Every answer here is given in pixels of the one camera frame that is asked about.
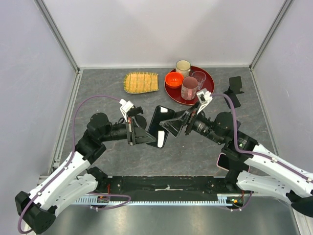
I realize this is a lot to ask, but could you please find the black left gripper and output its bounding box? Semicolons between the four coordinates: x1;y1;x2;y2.
100;116;157;145

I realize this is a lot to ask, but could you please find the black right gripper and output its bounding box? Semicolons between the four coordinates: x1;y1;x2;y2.
160;100;224;144

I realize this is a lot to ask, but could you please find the black smartphone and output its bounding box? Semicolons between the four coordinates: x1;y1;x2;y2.
147;105;175;148

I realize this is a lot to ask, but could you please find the black round-base phone stand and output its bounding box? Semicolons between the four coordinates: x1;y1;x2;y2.
127;106;145;120

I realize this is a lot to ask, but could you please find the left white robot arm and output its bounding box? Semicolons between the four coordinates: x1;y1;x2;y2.
15;113;156;234

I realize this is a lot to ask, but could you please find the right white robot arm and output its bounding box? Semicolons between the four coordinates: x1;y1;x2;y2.
160;109;313;217

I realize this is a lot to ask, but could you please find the black folding phone stand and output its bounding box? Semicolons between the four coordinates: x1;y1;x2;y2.
224;76;244;108

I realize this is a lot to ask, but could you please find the pink patterned mug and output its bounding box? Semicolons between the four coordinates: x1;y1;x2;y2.
180;76;198;100

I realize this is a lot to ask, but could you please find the orange bowl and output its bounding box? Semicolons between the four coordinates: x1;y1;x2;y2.
165;72;184;89

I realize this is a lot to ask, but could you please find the yellow woven bamboo mat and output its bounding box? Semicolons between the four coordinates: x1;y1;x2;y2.
124;71;158;94

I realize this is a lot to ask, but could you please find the clear drinking glass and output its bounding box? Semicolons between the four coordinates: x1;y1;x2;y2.
192;71;206;90

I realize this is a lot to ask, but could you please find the pink-cased smartphone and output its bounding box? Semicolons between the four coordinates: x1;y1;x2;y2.
216;153;250;172

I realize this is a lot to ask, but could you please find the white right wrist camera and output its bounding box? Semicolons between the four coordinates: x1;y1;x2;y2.
197;88;213;114

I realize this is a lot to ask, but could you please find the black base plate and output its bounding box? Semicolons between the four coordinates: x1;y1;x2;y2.
95;176;242;202

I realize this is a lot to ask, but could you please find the slotted cable duct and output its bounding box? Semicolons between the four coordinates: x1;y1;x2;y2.
72;194;239;206

